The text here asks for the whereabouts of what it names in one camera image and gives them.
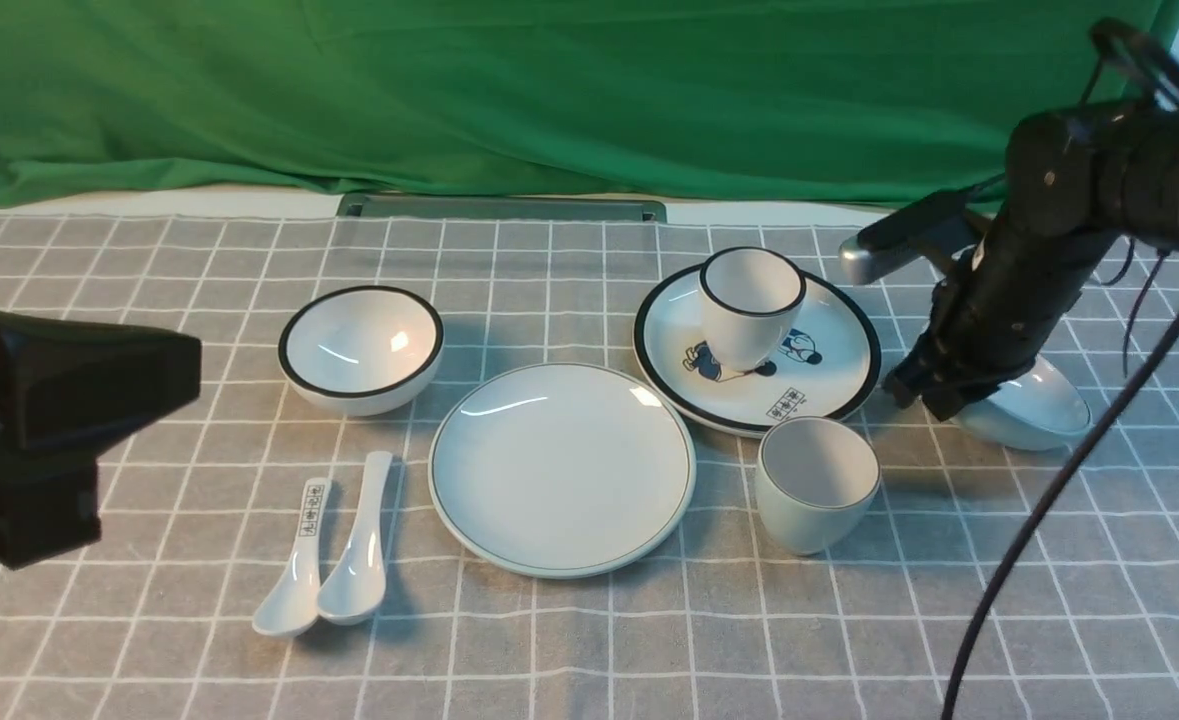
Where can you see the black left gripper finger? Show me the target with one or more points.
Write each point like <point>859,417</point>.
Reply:
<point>70,391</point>

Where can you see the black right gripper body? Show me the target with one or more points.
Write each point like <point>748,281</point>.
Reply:
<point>1005,299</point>

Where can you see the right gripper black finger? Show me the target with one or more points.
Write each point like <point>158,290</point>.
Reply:
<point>937,379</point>

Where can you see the thin-rimmed white bowl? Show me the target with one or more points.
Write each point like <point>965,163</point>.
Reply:
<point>1036,412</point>

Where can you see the pale green cup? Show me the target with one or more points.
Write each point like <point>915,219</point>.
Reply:
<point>814,481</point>

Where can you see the white spoon with label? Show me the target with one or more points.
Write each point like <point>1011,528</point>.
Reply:
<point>291,606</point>

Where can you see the plain white spoon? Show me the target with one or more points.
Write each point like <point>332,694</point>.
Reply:
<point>356,586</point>

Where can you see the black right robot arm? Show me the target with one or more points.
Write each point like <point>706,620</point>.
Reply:
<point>1076,180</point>

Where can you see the black-rimmed illustrated plate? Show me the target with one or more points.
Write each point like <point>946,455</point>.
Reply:
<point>827,365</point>

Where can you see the black-rimmed white cup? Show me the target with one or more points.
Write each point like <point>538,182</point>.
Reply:
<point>749,299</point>

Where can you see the green backdrop cloth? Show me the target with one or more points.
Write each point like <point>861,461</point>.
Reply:
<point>865,102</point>

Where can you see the black-rimmed white bowl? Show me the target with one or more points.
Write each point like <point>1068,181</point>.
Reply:
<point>363,350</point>

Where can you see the plain white plate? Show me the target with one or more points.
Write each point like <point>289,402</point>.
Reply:
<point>562,470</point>

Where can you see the grey checked tablecloth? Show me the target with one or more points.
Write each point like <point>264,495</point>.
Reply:
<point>155,621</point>

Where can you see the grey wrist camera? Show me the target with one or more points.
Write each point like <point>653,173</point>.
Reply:
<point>936,228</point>

